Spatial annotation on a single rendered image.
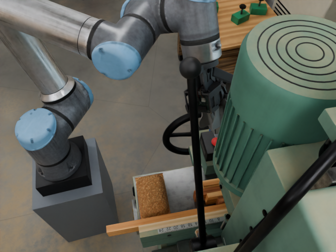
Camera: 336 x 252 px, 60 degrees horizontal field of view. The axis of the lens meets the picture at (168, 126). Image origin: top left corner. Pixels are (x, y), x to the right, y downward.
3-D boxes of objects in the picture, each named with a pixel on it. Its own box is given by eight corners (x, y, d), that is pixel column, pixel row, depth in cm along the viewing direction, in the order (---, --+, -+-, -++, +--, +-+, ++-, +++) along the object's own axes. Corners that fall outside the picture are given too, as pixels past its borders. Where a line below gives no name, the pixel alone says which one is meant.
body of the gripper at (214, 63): (186, 112, 73) (177, 67, 68) (203, 98, 79) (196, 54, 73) (213, 116, 69) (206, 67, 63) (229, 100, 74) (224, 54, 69)
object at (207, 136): (234, 127, 98) (237, 117, 93) (245, 155, 91) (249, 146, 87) (196, 133, 96) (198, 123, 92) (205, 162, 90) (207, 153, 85)
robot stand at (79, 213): (68, 242, 168) (32, 210, 123) (65, 194, 185) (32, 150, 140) (119, 228, 172) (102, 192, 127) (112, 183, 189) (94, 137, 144)
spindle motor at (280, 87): (275, 125, 69) (337, 5, 44) (309, 194, 59) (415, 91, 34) (203, 136, 67) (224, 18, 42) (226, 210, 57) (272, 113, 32)
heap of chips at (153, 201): (162, 173, 94) (162, 167, 91) (171, 215, 86) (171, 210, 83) (135, 177, 93) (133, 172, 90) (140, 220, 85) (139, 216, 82)
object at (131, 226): (290, 195, 90) (294, 189, 87) (292, 201, 89) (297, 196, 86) (108, 229, 84) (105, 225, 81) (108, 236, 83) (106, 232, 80)
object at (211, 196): (263, 189, 91) (268, 181, 86) (265, 193, 90) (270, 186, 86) (204, 200, 89) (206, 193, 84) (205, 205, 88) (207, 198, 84)
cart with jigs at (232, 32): (241, 44, 268) (259, -25, 216) (270, 89, 236) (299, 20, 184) (173, 57, 258) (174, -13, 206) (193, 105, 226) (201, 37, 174)
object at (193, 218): (331, 193, 90) (339, 187, 86) (334, 199, 89) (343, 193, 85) (139, 230, 84) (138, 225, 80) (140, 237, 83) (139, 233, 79)
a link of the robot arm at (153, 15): (108, 15, 65) (154, 9, 59) (131, -11, 71) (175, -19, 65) (126, 50, 72) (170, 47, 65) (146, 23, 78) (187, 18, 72)
